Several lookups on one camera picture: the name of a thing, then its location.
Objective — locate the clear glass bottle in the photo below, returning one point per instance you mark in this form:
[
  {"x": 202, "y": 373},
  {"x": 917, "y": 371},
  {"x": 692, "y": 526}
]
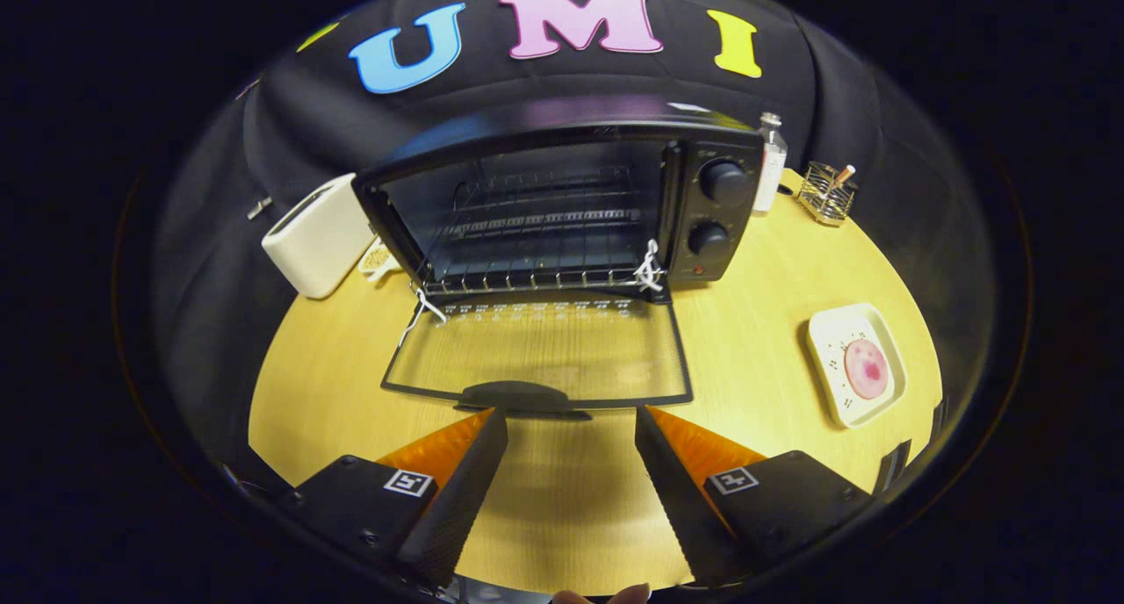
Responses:
[{"x": 771, "y": 169}]

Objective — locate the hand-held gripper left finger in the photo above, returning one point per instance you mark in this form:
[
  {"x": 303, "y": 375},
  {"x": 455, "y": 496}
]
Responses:
[{"x": 452, "y": 499}]

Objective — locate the pink round food slice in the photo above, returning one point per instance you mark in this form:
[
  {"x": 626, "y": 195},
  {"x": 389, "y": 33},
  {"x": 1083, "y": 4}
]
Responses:
[{"x": 866, "y": 369}]

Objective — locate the white toaster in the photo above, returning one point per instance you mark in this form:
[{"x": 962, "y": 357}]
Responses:
[{"x": 320, "y": 235}]

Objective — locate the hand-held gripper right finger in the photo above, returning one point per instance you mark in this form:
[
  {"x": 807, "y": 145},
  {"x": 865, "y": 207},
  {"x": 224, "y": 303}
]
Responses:
[{"x": 676, "y": 499}]

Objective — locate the cream square plate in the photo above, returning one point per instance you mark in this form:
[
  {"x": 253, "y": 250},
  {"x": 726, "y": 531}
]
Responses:
[{"x": 834, "y": 384}]

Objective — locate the metal clip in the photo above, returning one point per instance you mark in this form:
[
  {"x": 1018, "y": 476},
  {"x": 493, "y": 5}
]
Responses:
[{"x": 260, "y": 207}]

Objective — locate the black toaster oven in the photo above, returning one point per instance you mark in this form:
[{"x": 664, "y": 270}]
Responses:
[{"x": 716, "y": 209}]

